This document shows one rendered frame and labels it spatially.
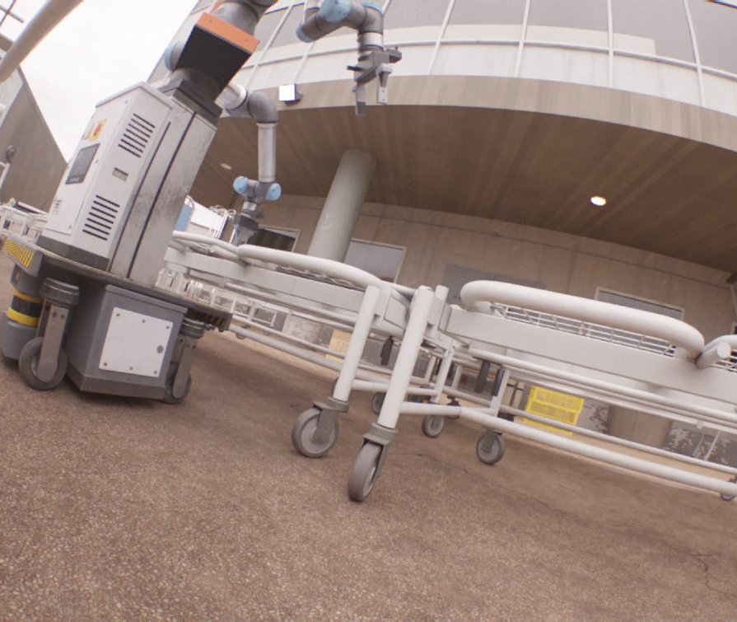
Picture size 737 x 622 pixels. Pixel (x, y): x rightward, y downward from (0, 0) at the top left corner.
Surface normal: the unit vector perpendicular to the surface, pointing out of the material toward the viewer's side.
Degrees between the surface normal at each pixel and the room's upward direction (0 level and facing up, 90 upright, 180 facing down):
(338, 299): 90
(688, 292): 90
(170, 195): 90
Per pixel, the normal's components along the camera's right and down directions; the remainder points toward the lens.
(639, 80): -0.42, -0.21
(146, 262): 0.84, 0.22
